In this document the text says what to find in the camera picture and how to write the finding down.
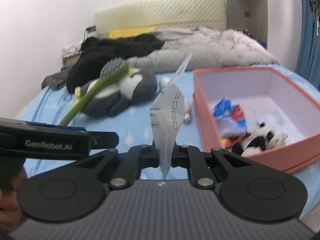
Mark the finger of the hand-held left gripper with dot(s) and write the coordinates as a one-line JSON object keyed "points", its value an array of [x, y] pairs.
{"points": [[105, 140], [67, 128]]}

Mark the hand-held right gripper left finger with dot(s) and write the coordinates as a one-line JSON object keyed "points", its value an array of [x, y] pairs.
{"points": [[153, 158]]}

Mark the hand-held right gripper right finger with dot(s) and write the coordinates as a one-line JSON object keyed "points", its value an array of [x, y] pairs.
{"points": [[176, 158]]}

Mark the orange cardboard box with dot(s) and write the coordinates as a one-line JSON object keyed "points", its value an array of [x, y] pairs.
{"points": [[207, 135]]}

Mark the white translucent mask packet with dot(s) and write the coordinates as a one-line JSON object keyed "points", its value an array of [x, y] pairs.
{"points": [[165, 120]]}

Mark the red picture snack packet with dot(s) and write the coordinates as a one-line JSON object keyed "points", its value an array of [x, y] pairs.
{"points": [[228, 141]]}

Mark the blue white plastic bag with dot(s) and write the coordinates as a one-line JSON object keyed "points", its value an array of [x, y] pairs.
{"points": [[225, 110]]}

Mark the small black white dog plush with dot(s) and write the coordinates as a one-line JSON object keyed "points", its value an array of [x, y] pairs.
{"points": [[257, 137]]}

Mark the person's left hand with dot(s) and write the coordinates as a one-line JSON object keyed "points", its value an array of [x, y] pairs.
{"points": [[7, 205]]}

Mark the blue tree-print bedsheet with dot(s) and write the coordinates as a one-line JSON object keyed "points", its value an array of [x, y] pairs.
{"points": [[132, 127]]}

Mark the dark grey blanket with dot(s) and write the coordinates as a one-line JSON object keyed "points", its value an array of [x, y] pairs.
{"points": [[55, 80]]}

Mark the grey penguin plush toy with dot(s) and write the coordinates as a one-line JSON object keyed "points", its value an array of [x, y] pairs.
{"points": [[135, 90]]}

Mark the white crumpled cloth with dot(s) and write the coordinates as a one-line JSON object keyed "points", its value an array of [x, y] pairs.
{"points": [[70, 50]]}

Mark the black garment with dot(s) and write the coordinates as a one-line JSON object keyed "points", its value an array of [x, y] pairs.
{"points": [[105, 52]]}

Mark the yellow pillow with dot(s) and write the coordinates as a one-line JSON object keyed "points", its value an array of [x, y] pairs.
{"points": [[130, 32]]}

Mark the light grey duvet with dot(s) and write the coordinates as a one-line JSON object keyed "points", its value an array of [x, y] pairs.
{"points": [[212, 47]]}

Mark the cream quilted pillow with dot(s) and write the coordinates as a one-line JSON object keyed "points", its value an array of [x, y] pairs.
{"points": [[162, 12]]}

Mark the blue curtain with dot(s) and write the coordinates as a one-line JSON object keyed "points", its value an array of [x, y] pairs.
{"points": [[307, 42]]}

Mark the dark square wall switch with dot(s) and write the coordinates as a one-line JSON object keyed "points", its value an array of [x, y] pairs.
{"points": [[247, 13]]}

